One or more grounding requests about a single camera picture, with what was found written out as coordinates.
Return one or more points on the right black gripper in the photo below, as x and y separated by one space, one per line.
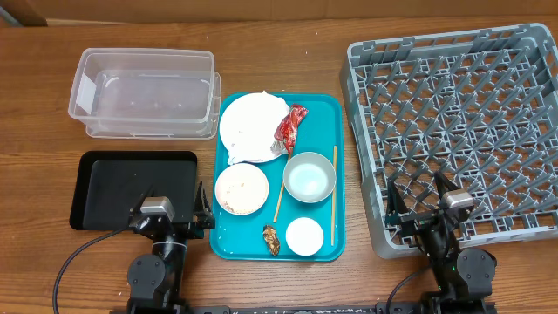
396 212

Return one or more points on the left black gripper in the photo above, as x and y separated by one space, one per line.
203 217

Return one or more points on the pink small bowl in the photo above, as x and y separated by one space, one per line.
241 189

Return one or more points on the grey-green bowl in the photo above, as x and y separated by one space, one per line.
309 177

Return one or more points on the white napkin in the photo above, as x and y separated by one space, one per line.
261 102

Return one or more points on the white cup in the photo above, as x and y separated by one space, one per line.
304 236

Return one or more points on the red snack wrapper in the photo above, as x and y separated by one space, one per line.
287 131

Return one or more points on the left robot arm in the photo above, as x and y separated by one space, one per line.
155 278

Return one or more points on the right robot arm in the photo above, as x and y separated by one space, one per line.
464 276

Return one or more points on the grey dishwasher rack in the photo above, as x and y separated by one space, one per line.
479 106

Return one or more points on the black plastic tray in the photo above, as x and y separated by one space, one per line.
110 182

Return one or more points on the right wooden chopstick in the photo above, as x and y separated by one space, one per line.
333 199

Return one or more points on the wooden chopstick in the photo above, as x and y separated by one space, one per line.
280 196
333 199

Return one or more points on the brown food scrap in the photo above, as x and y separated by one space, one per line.
270 237

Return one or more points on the large white plate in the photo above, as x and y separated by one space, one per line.
248 126

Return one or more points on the clear plastic bin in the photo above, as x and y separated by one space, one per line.
147 93

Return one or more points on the teal serving tray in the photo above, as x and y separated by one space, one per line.
239 237

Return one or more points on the left wooden chopstick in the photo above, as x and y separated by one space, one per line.
280 196

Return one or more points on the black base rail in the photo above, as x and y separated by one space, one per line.
378 308

